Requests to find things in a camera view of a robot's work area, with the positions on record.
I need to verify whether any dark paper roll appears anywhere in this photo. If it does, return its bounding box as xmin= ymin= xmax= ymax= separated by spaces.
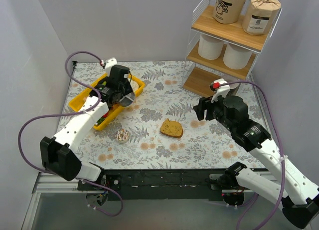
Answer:
xmin=224 ymin=76 xmax=240 ymax=96

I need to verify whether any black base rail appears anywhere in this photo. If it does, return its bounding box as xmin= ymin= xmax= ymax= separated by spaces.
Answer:
xmin=37 ymin=168 xmax=297 ymax=206

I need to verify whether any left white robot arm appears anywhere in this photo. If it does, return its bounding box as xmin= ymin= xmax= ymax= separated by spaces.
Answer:
xmin=40 ymin=64 xmax=135 ymax=190

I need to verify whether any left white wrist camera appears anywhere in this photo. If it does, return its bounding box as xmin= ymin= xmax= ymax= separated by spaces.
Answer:
xmin=100 ymin=58 xmax=118 ymax=75

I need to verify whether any brown roll with label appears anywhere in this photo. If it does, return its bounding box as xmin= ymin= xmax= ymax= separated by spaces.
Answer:
xmin=242 ymin=0 xmax=281 ymax=35

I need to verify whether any white paper towel roll front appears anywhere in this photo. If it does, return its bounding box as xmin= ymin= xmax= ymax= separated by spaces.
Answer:
xmin=198 ymin=34 xmax=224 ymax=60

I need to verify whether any white paper towel roll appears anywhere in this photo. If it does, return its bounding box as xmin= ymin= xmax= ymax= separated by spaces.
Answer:
xmin=223 ymin=43 xmax=253 ymax=69
xmin=198 ymin=34 xmax=224 ymax=60

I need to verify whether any white wire wooden shelf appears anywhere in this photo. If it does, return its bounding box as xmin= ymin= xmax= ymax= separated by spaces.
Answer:
xmin=182 ymin=0 xmax=282 ymax=97

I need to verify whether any floral table mat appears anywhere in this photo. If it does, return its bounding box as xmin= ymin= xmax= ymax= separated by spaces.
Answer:
xmin=75 ymin=61 xmax=262 ymax=169

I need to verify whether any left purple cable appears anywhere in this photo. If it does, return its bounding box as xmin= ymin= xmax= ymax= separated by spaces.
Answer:
xmin=17 ymin=51 xmax=124 ymax=217

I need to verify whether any white cauliflower toy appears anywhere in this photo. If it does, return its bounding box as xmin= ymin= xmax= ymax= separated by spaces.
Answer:
xmin=130 ymin=80 xmax=139 ymax=92

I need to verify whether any cat shaped bread slice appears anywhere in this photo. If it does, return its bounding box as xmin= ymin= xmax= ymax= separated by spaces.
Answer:
xmin=159 ymin=119 xmax=183 ymax=138

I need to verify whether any brown roll with drawing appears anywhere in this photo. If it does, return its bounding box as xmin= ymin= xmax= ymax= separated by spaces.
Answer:
xmin=212 ymin=0 xmax=246 ymax=24

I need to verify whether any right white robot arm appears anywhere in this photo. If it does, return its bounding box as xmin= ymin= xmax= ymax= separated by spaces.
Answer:
xmin=193 ymin=96 xmax=319 ymax=229

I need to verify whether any yellow plastic bin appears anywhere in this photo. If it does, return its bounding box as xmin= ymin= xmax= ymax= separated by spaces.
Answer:
xmin=68 ymin=76 xmax=145 ymax=131

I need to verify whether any white paper towel roll back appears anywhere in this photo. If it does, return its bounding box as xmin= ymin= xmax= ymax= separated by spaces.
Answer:
xmin=223 ymin=43 xmax=253 ymax=69

